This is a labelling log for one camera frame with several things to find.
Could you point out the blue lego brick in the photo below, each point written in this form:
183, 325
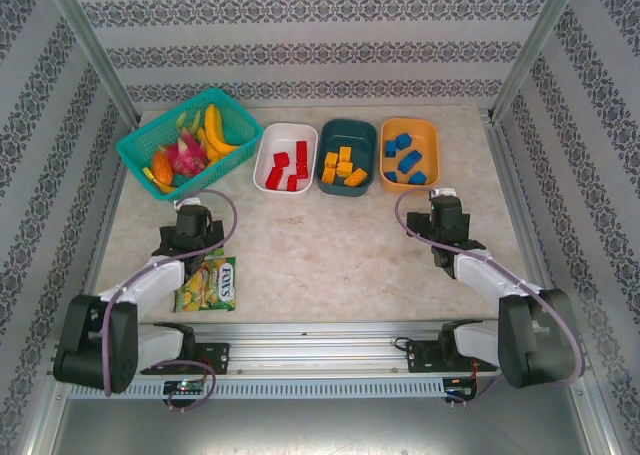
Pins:
417, 178
390, 148
391, 177
411, 160
403, 140

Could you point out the long orange lego brick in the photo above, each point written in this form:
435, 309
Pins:
328, 175
355, 177

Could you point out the long red lego brick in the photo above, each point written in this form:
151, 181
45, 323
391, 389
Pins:
274, 178
291, 183
301, 151

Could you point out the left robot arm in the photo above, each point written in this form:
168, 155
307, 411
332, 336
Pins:
90, 345

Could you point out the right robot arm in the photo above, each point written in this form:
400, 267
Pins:
535, 345

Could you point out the small green packet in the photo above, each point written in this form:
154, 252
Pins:
217, 251

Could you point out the green Fox's candy bag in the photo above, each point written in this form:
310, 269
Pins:
210, 290

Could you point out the orange toy fruit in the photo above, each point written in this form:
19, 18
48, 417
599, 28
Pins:
162, 167

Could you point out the yellow toy fruit piece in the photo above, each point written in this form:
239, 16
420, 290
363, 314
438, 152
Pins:
150, 174

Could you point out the pink toy dragon fruit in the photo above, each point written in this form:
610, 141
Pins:
187, 157

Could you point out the orange plastic container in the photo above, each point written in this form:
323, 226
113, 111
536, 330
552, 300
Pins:
427, 142

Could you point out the small yellow toy banana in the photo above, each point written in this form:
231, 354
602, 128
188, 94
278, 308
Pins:
205, 142

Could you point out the dark teal plastic container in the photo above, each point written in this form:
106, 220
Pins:
362, 140

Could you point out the large yellow toy banana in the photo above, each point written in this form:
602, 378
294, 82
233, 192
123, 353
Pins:
214, 125

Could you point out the teal plastic mesh basket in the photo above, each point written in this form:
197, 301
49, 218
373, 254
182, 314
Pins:
240, 120

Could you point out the white plastic container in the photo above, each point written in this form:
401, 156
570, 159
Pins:
280, 135

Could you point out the left circuit board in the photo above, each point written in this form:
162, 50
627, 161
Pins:
185, 387

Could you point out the circuit board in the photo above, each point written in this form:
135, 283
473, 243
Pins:
460, 389
185, 387

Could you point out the right circuit board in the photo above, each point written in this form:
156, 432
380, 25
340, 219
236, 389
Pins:
460, 389

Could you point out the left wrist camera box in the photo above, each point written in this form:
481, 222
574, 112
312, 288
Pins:
187, 203

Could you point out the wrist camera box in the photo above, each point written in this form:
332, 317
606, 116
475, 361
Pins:
187, 203
445, 193

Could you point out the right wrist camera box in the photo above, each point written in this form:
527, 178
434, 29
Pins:
445, 193

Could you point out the right aluminium side rail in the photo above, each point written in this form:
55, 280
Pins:
510, 185

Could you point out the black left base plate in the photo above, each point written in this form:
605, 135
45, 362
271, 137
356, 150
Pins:
217, 357

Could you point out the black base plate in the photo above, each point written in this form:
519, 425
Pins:
417, 357
217, 357

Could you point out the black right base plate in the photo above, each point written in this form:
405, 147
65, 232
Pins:
417, 357

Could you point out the aluminium mounting rail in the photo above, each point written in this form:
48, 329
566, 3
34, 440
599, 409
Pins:
310, 347

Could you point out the right aluminium frame post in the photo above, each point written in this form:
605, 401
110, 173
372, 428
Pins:
535, 45

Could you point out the aluminium frame post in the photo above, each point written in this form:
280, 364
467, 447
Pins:
85, 35
535, 45

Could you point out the left aluminium frame post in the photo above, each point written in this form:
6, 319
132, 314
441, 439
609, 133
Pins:
85, 35

